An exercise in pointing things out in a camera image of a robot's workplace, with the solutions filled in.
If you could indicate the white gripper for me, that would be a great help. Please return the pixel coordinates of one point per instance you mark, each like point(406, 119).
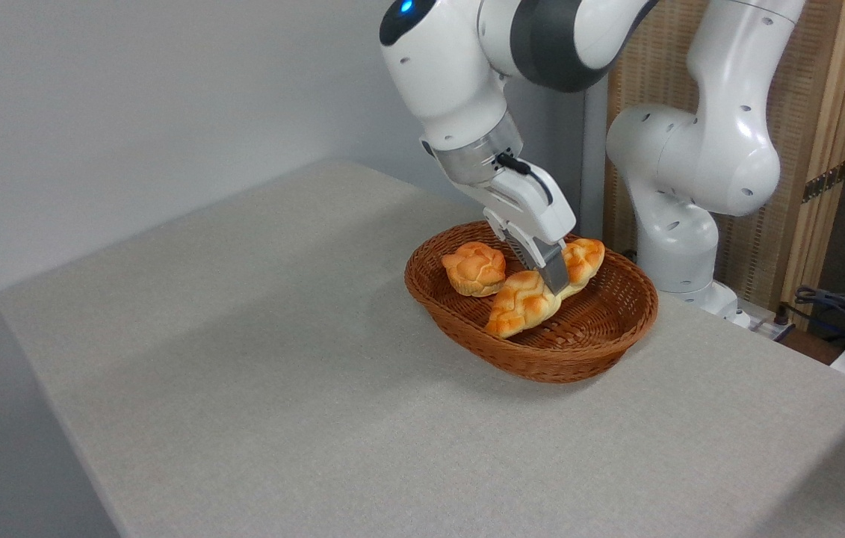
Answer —
point(534, 213)

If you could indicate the long braided golden bread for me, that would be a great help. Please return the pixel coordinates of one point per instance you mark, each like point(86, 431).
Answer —
point(519, 306)

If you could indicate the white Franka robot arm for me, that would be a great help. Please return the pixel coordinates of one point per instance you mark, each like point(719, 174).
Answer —
point(452, 75)

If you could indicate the round golden bread bun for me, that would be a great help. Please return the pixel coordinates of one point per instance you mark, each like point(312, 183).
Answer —
point(474, 269)

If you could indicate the brown wicker oval basket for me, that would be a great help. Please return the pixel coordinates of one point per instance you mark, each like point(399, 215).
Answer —
point(586, 336)

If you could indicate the white vertical pipe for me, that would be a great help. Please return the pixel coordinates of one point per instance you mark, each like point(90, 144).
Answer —
point(595, 149)

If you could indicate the white power strip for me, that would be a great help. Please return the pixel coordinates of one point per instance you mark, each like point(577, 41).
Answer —
point(766, 326)

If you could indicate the black screen hinge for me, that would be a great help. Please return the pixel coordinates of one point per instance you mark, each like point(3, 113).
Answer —
point(825, 181)

